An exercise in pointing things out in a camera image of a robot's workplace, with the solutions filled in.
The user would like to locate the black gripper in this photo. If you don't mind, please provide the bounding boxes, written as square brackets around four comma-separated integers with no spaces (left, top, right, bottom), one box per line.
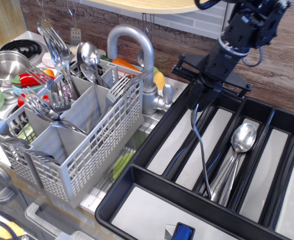
[172,39,253,111]

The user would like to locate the big steel spoon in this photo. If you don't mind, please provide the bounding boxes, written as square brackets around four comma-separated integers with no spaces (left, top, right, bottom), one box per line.
[191,104,211,199]

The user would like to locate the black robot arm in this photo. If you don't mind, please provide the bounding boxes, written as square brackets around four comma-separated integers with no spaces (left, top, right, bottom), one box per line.
[172,0,291,112]

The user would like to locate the stacked steel spoons in tray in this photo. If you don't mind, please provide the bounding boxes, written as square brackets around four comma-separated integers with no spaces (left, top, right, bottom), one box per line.
[210,123,257,207]

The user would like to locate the black cutlery tray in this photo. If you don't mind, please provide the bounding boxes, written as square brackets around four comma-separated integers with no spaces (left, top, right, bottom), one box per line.
[95,91,294,240]

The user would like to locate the steel spoon upright in basket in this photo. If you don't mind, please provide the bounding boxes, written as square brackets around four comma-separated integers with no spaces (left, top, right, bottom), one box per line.
[80,42,102,86]

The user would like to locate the grey plastic cutlery basket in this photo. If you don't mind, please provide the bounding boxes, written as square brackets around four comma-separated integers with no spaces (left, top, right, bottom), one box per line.
[0,59,145,209]

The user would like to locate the hanging metal strainer spoon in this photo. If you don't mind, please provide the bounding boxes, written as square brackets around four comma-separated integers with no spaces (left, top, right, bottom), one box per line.
[36,0,52,35]

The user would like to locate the yellow toy corn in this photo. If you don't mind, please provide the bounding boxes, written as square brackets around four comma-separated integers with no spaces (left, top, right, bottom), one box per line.
[153,71,166,90]

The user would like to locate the silver toy faucet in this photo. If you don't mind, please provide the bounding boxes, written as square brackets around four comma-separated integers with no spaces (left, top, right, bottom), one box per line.
[107,24,173,114]

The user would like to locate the steel fork leaning on faucet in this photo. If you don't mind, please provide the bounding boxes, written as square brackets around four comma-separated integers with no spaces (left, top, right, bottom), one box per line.
[94,69,154,126]

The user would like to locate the orange toy carrot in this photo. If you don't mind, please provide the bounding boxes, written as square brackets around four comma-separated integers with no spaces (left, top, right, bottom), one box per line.
[112,57,142,73]

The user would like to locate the round wooden shelf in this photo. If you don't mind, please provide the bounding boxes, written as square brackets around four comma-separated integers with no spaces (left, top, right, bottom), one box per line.
[90,0,198,14]

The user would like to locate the green toy in sink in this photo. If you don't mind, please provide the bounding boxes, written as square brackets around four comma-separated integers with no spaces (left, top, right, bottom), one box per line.
[111,152,135,180]

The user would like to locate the hanging metal spatula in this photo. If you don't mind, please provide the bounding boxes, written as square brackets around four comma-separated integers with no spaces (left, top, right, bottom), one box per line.
[66,0,81,46]

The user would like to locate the blue object at bottom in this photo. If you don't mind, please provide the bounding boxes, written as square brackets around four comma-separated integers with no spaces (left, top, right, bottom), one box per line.
[164,222,195,240]

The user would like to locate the steel fork front compartment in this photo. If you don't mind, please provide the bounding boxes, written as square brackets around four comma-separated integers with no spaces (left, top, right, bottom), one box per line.
[18,88,87,135]

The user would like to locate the tall steel forks bundle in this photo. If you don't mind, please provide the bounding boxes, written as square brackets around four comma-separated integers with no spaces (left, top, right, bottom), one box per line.
[43,27,80,100]

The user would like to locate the black stove burner coil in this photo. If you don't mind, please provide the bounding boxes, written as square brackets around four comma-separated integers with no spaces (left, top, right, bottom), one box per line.
[0,39,43,60]

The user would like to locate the red toy pepper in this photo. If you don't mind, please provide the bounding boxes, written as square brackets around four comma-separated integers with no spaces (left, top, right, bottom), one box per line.
[10,73,45,89]

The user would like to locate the steel pot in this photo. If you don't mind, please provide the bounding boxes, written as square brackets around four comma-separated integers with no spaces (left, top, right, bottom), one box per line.
[0,50,30,87]

